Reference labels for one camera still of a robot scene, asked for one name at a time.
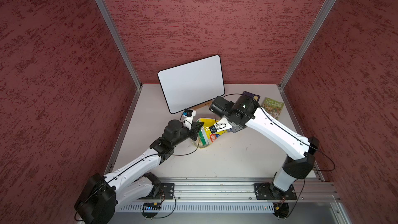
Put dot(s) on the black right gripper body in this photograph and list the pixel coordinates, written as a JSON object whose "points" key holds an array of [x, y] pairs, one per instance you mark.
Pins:
{"points": [[240, 122]]}

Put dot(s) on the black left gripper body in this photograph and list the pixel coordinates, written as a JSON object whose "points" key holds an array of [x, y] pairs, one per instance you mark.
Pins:
{"points": [[185, 132]]}

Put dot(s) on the yellow oats bag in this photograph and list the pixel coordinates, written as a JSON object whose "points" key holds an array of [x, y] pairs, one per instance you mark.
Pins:
{"points": [[205, 132]]}

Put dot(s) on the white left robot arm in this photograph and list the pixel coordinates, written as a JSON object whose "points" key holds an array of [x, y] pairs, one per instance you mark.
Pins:
{"points": [[102, 195]]}

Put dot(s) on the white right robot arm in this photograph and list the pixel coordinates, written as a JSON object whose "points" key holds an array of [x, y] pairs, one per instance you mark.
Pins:
{"points": [[246, 112]]}

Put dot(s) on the wooden board stand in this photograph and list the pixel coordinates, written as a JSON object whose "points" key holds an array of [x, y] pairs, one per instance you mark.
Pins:
{"points": [[205, 104]]}

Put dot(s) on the dark blue book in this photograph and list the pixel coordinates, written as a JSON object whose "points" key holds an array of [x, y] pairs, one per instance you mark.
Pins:
{"points": [[254, 96]]}

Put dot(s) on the green illustrated book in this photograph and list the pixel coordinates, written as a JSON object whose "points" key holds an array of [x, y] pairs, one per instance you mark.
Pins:
{"points": [[273, 107]]}

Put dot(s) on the small circuit board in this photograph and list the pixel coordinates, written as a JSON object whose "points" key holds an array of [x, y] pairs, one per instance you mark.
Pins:
{"points": [[152, 206]]}

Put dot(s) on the perforated vent strip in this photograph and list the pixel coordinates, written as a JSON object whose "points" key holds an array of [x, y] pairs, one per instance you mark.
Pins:
{"points": [[203, 207]]}

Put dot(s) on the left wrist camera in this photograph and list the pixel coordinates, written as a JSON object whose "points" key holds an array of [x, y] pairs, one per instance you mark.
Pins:
{"points": [[187, 118]]}

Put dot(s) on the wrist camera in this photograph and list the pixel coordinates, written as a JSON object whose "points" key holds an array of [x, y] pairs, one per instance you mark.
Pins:
{"points": [[187, 118], [219, 127]]}

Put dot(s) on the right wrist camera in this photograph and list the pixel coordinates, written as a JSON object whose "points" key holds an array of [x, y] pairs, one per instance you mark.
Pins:
{"points": [[219, 127]]}

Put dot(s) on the white board black frame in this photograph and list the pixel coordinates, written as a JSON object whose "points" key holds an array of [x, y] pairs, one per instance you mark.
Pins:
{"points": [[192, 84]]}

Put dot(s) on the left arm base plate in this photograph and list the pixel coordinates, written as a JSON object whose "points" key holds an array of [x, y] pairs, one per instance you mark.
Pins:
{"points": [[162, 191]]}

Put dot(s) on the aluminium frame rail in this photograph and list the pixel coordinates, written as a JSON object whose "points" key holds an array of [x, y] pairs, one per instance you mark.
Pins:
{"points": [[218, 189]]}

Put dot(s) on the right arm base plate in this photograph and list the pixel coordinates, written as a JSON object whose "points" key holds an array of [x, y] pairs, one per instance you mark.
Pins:
{"points": [[267, 191]]}

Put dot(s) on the left corner aluminium post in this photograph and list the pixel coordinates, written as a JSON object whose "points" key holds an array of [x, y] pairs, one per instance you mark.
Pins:
{"points": [[118, 41]]}

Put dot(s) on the corner aluminium post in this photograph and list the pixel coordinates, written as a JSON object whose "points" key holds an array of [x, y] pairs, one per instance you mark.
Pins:
{"points": [[315, 27], [118, 41]]}

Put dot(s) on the right corner aluminium post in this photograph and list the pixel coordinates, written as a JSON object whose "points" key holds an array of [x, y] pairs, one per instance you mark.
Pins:
{"points": [[315, 27]]}

